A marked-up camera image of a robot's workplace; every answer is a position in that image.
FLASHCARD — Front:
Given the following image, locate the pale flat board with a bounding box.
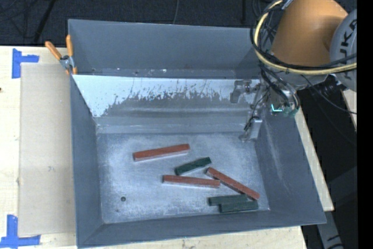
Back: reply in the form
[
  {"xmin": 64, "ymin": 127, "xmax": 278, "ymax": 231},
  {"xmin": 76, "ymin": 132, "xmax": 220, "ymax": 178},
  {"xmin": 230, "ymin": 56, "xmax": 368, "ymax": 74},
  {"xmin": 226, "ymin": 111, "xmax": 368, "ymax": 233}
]
[{"xmin": 17, "ymin": 62, "xmax": 78, "ymax": 239}]

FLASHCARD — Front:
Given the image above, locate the grey metal bin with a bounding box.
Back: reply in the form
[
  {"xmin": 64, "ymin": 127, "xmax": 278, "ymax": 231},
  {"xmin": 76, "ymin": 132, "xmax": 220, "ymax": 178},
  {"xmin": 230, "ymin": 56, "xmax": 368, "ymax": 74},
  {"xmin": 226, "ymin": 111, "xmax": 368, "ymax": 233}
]
[{"xmin": 67, "ymin": 19, "xmax": 328, "ymax": 248}]

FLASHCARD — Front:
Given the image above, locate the red-brown flat block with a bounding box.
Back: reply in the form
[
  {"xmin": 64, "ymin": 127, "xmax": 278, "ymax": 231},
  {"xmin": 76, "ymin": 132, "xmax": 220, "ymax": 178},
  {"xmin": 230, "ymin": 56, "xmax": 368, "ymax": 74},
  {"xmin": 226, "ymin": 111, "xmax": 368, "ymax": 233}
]
[
  {"xmin": 205, "ymin": 166, "xmax": 261, "ymax": 201},
  {"xmin": 132, "ymin": 143, "xmax": 191, "ymax": 163},
  {"xmin": 161, "ymin": 174, "xmax": 221, "ymax": 190}
]

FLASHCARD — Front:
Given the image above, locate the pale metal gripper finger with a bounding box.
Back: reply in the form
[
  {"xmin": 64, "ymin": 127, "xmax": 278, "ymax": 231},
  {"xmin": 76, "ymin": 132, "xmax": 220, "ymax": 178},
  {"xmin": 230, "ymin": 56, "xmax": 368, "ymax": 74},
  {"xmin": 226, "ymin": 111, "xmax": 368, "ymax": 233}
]
[
  {"xmin": 239, "ymin": 115, "xmax": 263, "ymax": 143},
  {"xmin": 230, "ymin": 79, "xmax": 262, "ymax": 104}
]

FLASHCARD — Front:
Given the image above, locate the dark green flat block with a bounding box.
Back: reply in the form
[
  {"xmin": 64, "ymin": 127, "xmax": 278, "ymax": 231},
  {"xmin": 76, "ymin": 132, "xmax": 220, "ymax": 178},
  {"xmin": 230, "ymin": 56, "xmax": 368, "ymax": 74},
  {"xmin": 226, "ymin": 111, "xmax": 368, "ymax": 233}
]
[
  {"xmin": 207, "ymin": 194, "xmax": 249, "ymax": 207},
  {"xmin": 219, "ymin": 200, "xmax": 259, "ymax": 213},
  {"xmin": 174, "ymin": 156, "xmax": 213, "ymax": 176}
]

